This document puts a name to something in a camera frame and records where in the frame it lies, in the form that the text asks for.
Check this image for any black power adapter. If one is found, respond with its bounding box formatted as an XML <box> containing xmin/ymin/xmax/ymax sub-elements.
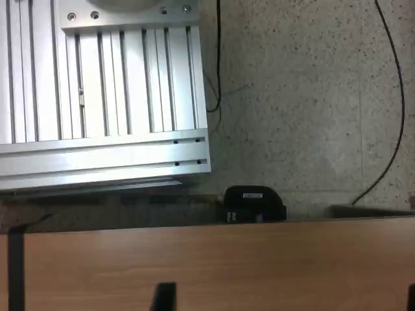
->
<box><xmin>222</xmin><ymin>185</ymin><xmax>288</xmax><ymax>224</ymax></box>

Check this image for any dark tape strip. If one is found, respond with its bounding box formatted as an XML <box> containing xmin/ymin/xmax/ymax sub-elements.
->
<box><xmin>7</xmin><ymin>223</ymin><xmax>27</xmax><ymax>311</ymax></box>

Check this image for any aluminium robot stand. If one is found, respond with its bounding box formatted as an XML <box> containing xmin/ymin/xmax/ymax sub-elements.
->
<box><xmin>0</xmin><ymin>0</ymin><xmax>212</xmax><ymax>208</ymax></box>

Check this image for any black floor cable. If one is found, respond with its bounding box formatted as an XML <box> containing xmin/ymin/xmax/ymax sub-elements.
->
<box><xmin>351</xmin><ymin>0</ymin><xmax>407</xmax><ymax>207</ymax></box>

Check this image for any black hanging cable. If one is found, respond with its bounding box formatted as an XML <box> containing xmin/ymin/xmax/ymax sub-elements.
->
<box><xmin>206</xmin><ymin>0</ymin><xmax>223</xmax><ymax>113</ymax></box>

